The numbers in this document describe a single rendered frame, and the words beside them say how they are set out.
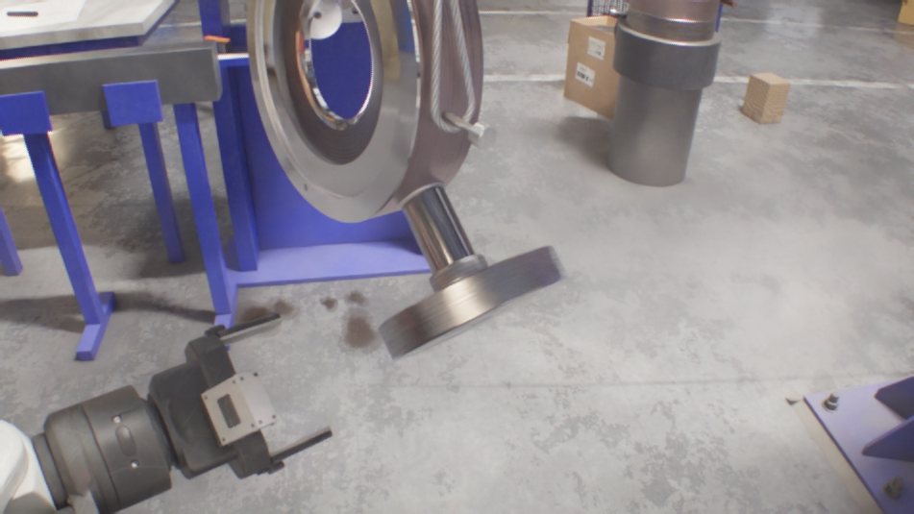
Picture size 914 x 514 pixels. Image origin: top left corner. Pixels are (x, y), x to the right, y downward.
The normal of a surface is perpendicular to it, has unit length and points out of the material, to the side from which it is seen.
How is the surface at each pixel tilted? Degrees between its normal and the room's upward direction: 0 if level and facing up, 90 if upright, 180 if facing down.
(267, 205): 90
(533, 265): 42
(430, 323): 64
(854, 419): 0
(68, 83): 90
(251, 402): 52
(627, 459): 0
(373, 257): 0
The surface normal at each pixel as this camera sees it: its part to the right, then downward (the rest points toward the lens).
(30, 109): 0.18, 0.55
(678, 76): -0.07, 0.55
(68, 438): 0.30, -0.67
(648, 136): -0.36, 0.51
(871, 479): 0.03, -0.83
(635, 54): -0.76, 0.35
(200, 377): 0.49, -0.36
